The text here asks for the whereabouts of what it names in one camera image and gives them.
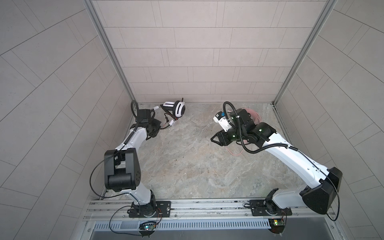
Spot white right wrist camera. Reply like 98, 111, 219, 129
213, 111, 233, 132

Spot aluminium corner post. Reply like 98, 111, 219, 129
273, 0, 337, 106
83, 0, 135, 100

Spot right circuit board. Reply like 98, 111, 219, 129
269, 219, 286, 234

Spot pink headphone cable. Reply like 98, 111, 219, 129
226, 107, 263, 157

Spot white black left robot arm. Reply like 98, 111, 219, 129
104, 100, 161, 218

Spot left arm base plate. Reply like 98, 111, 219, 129
127, 201, 172, 218

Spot circuit board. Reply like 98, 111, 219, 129
139, 221, 157, 232
269, 219, 286, 234

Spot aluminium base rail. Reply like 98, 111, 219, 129
79, 198, 336, 222

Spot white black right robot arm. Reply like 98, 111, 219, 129
211, 101, 343, 216

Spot left circuit board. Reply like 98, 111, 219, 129
139, 221, 157, 232

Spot white black gaming headphones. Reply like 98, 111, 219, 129
153, 98, 186, 130

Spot aluminium left corner post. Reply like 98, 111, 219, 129
83, 0, 135, 100

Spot aluminium right corner post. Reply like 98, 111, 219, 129
273, 0, 337, 106

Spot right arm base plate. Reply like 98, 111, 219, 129
244, 200, 293, 217

